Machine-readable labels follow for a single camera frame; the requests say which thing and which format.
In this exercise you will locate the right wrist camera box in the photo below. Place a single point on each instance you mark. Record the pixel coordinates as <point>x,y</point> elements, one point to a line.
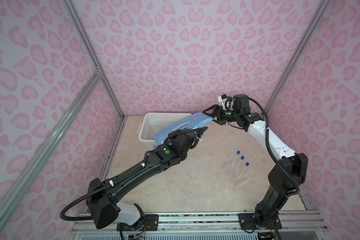
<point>223,98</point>

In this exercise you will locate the aluminium corner frame post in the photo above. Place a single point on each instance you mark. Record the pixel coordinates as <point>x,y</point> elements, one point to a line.
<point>313,25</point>

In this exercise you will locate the left rear corner post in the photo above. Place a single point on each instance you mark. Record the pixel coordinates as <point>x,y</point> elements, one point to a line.
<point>79,27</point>

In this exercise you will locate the white plastic storage bin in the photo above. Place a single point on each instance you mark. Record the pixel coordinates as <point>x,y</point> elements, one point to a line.
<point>156,122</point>

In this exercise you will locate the blue plastic bin lid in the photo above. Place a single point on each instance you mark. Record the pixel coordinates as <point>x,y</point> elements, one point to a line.
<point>192,122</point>

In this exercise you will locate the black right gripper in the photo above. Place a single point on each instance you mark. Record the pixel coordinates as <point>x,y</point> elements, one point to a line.
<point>217,108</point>

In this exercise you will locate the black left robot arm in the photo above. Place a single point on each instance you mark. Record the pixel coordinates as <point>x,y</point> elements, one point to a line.
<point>105,204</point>

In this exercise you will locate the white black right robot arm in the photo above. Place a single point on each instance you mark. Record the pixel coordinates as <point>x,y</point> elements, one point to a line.
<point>290,167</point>

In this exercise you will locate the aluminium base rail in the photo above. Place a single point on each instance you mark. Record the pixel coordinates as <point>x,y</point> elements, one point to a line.
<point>290,225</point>

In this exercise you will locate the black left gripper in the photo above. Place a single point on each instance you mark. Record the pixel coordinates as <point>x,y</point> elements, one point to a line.
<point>172,138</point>

